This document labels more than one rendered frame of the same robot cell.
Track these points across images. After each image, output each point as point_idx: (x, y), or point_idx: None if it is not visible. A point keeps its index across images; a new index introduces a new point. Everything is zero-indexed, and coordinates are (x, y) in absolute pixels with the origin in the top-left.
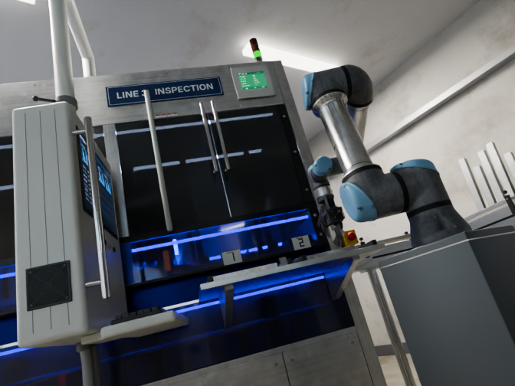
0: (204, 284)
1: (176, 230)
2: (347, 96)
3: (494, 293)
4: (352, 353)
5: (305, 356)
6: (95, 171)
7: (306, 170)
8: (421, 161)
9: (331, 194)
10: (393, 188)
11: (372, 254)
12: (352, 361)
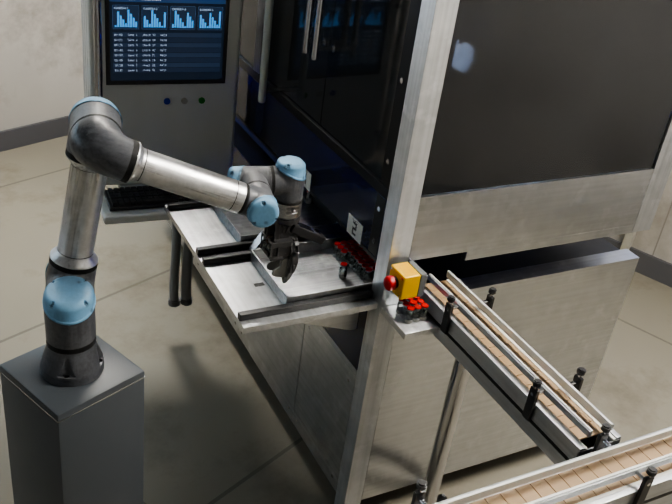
0: (165, 207)
1: (282, 100)
2: None
3: (4, 408)
4: (344, 388)
5: (317, 338)
6: (95, 59)
7: (399, 129)
8: (43, 297)
9: (279, 217)
10: None
11: (454, 334)
12: (341, 393)
